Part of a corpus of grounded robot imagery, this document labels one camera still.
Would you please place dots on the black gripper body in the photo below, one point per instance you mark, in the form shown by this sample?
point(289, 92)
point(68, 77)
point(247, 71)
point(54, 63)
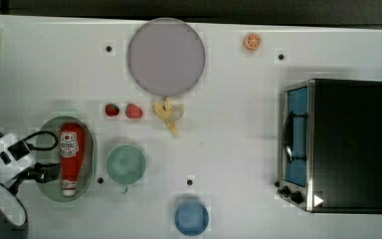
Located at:
point(41, 173)

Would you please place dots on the red plush ketchup bottle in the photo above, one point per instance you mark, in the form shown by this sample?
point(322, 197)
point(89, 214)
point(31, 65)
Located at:
point(72, 151)

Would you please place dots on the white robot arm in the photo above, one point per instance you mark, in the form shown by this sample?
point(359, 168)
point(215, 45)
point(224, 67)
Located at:
point(17, 164)

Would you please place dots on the green mug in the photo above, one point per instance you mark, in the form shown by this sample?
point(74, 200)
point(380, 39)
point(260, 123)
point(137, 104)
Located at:
point(125, 165)

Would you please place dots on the dark red strawberry toy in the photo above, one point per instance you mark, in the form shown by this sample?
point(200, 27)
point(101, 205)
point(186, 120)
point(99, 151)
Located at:
point(111, 110)

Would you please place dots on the light red strawberry toy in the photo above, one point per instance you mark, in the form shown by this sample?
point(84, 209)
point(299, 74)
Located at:
point(133, 111)

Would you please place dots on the peeled banana toy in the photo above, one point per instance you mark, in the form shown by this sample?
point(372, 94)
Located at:
point(169, 113)

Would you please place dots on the grey round plate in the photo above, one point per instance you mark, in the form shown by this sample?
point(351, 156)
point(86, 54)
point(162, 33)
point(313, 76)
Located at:
point(166, 57)

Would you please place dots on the orange slice toy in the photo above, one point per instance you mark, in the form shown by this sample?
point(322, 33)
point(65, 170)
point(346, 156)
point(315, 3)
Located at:
point(252, 42)

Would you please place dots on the silver black toaster oven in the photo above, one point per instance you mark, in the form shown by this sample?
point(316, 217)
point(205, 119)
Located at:
point(331, 146)

